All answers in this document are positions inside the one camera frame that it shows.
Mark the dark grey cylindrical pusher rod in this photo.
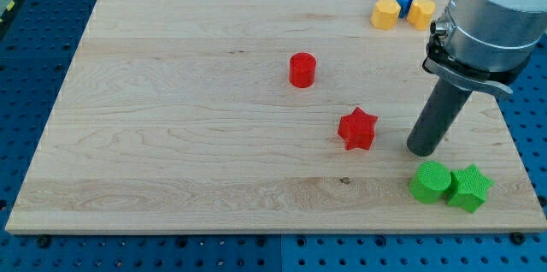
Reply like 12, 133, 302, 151
407, 79, 472, 157

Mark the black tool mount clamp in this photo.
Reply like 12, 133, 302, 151
422, 34, 530, 100

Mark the red star block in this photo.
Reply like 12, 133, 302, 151
338, 107, 379, 151

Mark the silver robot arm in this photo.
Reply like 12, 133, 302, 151
407, 0, 546, 157

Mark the green star block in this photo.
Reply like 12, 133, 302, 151
446, 164, 495, 213

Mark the yellow heart block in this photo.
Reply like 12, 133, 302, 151
407, 0, 436, 31

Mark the yellow hexagon block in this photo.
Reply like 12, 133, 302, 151
371, 0, 401, 30

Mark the green cylinder block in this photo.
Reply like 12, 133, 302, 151
409, 161, 451, 204

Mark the red cylinder block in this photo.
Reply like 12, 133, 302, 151
289, 52, 317, 88

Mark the light wooden board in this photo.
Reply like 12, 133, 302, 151
6, 0, 546, 234

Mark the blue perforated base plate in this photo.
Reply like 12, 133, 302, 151
1, 0, 546, 271

